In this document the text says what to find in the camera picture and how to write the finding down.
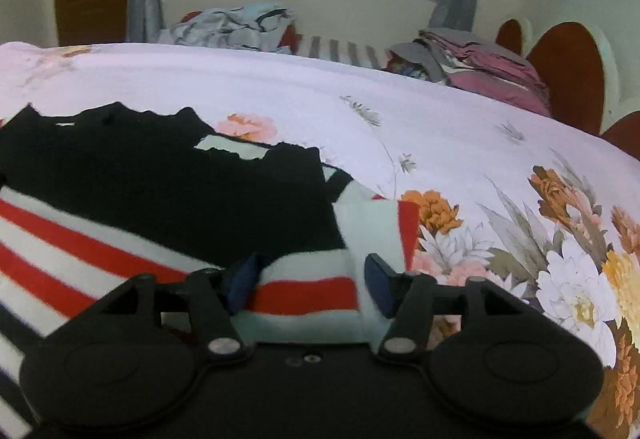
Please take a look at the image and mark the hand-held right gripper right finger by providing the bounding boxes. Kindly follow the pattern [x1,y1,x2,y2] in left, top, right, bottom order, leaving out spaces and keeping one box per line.
[364,253,527,361]

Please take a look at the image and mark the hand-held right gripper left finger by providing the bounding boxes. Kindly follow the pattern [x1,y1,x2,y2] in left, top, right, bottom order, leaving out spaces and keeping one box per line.
[100,253,252,360]

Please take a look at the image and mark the striped knit sweater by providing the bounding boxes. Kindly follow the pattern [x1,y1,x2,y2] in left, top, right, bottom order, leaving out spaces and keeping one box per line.
[0,101,422,439]

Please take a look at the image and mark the folded pink and grey clothes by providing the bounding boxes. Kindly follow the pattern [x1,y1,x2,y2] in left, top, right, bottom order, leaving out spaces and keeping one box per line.
[386,26,552,118]

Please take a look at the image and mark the pile of light blue clothes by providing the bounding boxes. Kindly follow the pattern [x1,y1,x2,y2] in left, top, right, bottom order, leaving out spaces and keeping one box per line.
[157,3,297,56]

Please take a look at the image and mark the pink floral bedsheet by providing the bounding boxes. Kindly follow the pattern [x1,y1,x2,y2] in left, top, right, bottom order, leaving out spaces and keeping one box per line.
[0,40,640,439]

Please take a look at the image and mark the striped mattress cover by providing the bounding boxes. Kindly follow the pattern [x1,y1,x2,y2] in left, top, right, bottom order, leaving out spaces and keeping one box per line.
[292,33,398,70]

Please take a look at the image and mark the red and white headboard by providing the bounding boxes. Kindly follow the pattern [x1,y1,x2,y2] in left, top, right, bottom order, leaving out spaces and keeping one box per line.
[494,16,640,160]

